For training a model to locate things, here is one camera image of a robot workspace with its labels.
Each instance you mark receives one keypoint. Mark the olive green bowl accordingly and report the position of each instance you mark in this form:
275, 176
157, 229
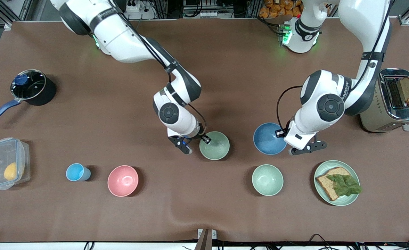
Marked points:
216, 147

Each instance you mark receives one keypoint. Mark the orange snack bags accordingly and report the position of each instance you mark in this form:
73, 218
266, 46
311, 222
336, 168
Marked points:
275, 8

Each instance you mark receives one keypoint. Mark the light green bowl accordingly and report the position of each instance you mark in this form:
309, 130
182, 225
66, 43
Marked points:
267, 180

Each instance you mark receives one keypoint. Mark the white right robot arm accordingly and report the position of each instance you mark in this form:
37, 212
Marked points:
128, 45

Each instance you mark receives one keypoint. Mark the white power strip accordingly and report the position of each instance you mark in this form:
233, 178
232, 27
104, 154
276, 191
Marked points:
207, 14
135, 8

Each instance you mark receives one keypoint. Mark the brown table cover mat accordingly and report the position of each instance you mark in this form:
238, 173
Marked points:
86, 215

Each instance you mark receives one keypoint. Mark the beige and chrome toaster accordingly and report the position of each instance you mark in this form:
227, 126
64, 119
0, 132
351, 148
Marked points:
374, 118

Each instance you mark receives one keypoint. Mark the yellow lemon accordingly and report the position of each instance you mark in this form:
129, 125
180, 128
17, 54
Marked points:
10, 172

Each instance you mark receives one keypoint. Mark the brown bread slice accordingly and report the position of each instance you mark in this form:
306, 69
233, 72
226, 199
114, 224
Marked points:
326, 184

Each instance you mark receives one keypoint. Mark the pink bowl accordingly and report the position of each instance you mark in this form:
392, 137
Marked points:
122, 180

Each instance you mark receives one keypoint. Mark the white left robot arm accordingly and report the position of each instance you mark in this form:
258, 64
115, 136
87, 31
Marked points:
329, 104

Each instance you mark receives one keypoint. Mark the glass lid blue knob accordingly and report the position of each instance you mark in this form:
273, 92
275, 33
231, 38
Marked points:
34, 86

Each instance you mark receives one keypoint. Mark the blue cup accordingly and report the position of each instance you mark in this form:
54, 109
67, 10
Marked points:
75, 172

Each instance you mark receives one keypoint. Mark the green lettuce leaf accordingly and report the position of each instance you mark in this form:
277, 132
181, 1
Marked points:
345, 185

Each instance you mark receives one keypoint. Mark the light green plate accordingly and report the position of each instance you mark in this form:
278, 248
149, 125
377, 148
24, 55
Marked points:
350, 170

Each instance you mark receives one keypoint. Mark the blue bowl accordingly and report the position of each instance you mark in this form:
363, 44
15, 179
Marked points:
267, 139

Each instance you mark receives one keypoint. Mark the toast slice in toaster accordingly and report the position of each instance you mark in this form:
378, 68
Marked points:
407, 88

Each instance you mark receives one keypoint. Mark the metal table edge bracket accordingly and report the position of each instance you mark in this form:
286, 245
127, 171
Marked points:
206, 239

